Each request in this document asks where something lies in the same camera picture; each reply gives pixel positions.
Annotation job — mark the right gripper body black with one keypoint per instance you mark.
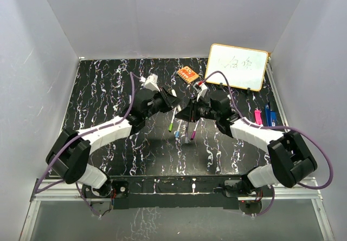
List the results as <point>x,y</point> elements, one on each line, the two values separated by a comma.
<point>199,110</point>

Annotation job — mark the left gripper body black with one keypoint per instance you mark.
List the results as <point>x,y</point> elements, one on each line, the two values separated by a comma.
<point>158,104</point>

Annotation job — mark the lime cap marker pen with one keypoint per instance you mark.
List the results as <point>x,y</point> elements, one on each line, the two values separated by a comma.
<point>172,121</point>

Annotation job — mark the light blue cap marker pen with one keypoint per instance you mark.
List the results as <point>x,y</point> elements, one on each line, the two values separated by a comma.
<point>177,132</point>

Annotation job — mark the peach cap marker pen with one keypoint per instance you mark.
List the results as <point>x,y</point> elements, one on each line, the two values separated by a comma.
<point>176,101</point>

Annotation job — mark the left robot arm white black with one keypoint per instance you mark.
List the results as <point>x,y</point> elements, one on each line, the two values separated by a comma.
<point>70,154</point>

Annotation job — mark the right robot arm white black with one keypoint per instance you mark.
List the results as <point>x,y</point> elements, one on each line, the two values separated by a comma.
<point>290,158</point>

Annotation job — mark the magenta cap marker pen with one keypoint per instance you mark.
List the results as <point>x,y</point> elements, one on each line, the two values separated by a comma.
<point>194,131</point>

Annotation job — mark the dark purple thin pen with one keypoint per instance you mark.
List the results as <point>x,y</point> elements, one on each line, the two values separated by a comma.
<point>187,133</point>

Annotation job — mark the pink highlighter pen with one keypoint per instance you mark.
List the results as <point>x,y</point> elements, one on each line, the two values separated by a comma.
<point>258,118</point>

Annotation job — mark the orange spiral notebook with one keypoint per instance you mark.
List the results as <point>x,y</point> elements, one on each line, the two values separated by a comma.
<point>187,74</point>

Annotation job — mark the blue eraser tool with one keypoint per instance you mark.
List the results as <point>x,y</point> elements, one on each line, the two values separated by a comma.
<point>271,117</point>

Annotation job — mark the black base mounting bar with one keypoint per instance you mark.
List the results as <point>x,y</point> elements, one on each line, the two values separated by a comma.
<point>183,191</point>

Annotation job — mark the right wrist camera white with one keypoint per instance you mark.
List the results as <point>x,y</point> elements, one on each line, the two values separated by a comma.
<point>200,89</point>

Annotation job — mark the white board yellow frame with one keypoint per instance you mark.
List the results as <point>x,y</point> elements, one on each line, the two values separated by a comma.
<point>243,68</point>

